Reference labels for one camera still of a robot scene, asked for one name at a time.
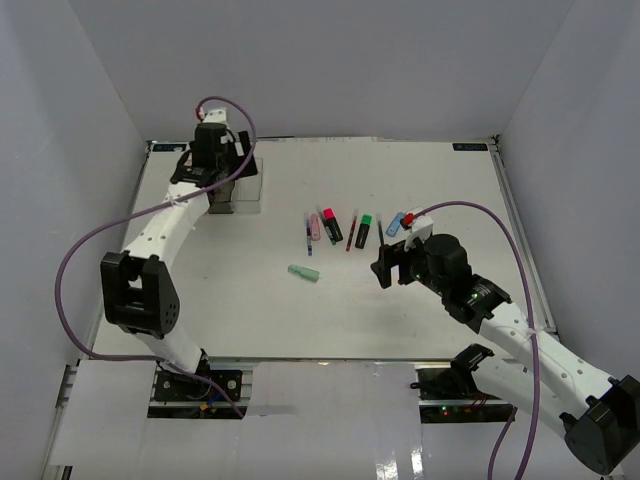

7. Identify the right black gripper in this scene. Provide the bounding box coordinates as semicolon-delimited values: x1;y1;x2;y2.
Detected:
371;233;448;298

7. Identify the green cap black highlighter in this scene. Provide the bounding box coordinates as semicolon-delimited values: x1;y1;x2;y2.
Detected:
355;214;372;249

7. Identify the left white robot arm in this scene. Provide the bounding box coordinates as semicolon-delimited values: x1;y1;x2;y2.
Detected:
100;122;257;399

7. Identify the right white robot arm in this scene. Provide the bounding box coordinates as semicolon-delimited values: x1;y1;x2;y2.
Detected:
371;234;639;476

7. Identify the black pen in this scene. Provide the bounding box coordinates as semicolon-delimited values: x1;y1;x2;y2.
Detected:
376;213;385;246

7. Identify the red pen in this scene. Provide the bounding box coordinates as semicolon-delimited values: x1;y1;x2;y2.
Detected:
345;208;359;252

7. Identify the clear transparent container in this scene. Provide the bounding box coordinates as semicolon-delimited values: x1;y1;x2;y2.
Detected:
231;158;264;215

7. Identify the left blue table label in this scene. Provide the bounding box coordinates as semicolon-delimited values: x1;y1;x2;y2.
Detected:
152;143;187;152

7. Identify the blue table label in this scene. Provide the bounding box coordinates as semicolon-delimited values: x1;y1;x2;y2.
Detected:
152;143;187;152
452;142;488;152

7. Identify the pink cap black highlighter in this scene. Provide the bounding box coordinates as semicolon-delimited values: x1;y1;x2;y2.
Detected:
323;208;343;243

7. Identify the mint green correction tape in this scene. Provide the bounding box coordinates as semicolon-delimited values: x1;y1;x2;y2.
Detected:
287;264;320;283

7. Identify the blue pen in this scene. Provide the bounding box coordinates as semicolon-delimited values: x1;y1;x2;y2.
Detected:
304;212;313;257

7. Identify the right blue table label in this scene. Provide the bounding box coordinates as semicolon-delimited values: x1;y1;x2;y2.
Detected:
452;142;488;152

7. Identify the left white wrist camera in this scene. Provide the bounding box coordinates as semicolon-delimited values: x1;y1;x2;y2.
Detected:
195;107;229;127

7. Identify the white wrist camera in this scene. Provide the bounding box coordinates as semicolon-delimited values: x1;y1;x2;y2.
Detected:
195;107;229;127
401;208;434;252

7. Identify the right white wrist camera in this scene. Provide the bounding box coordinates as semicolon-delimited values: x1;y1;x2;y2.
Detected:
401;208;434;252

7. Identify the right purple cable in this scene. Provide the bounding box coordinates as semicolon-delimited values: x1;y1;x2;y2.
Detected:
407;201;541;480

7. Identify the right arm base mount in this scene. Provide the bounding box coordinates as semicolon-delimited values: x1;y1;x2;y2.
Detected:
409;344;513;425

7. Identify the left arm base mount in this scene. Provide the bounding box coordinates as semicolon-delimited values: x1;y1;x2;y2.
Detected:
147;367;249;420

